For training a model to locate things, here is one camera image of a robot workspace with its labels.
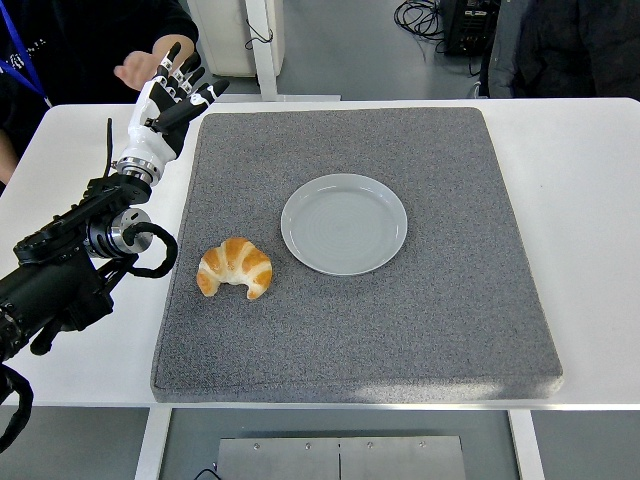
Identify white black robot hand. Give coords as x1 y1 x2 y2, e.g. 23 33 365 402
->
118 41 231 167

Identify golden croissant bread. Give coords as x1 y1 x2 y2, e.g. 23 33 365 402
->
196 236 274 301

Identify grey round plate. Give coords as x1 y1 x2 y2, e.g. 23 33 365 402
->
280 172 409 277

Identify grey metal plate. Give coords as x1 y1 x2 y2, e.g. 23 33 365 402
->
217 435 467 480

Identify white cabinet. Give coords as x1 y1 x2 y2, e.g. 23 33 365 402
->
187 0 285 79

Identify person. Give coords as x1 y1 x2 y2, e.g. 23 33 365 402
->
0 0 201 187
478 0 640 100

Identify grey speckled mat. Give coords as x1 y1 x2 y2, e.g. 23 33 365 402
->
150 106 565 404

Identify white table leg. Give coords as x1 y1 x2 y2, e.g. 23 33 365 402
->
133 407 174 480
507 409 546 480

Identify black equipment box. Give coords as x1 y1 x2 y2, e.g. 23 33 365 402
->
442 0 501 57

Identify white table post with base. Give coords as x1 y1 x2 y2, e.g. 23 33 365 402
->
199 0 341 103

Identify blue lanyard with badge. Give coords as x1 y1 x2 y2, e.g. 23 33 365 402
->
0 3 53 108

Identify thin black cord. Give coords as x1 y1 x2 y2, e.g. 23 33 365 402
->
243 17 275 51

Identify black floor cables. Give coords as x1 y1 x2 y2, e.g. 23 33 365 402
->
392 0 451 56

